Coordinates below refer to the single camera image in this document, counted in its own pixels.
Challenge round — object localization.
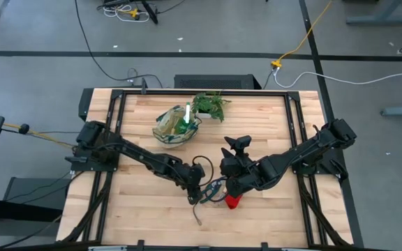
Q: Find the black computer tower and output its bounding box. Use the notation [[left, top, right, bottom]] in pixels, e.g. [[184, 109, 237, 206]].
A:
[[174, 74, 262, 90]]

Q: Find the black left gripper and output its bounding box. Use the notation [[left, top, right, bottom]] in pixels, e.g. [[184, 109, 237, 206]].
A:
[[178, 162, 206, 206]]

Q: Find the grey metal cart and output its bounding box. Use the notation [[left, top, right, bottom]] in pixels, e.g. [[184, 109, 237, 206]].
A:
[[0, 176, 73, 249]]

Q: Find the green pruning shears black strap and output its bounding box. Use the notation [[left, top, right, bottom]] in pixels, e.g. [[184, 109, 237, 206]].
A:
[[192, 179, 228, 227]]

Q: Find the yellow hanging power cord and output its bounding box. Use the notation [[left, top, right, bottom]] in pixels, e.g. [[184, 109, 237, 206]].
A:
[[270, 0, 334, 69]]

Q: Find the green transparent spray bottle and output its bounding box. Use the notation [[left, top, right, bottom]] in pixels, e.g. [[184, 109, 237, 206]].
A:
[[177, 101, 193, 135]]

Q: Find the cream canvas gardening bag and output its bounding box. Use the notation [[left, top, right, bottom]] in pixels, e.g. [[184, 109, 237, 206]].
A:
[[151, 104, 202, 149]]

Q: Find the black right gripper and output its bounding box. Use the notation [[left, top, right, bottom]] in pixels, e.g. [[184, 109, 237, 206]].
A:
[[220, 155, 261, 199]]

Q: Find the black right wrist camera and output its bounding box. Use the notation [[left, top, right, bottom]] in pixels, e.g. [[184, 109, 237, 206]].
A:
[[223, 135, 253, 158]]

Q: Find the black hanging cable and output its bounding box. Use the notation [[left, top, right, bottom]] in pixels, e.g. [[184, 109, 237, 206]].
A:
[[74, 0, 163, 88]]

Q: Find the yellow cord with black knob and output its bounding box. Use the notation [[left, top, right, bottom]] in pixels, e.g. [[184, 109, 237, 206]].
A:
[[2, 122, 76, 148]]

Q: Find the white coiled cable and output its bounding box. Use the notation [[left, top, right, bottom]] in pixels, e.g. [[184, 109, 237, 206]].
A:
[[102, 3, 150, 23]]

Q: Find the red gardening glove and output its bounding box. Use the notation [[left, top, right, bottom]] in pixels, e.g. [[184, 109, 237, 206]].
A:
[[224, 194, 243, 210]]

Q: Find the white floor cable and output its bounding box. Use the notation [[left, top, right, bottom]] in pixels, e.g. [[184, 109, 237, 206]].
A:
[[273, 66, 402, 88]]

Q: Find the grey desk leg frame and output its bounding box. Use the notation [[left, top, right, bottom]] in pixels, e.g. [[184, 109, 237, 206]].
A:
[[345, 0, 402, 26]]

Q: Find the green plant in white pot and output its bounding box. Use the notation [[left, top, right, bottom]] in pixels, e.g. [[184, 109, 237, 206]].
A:
[[190, 91, 232, 123]]

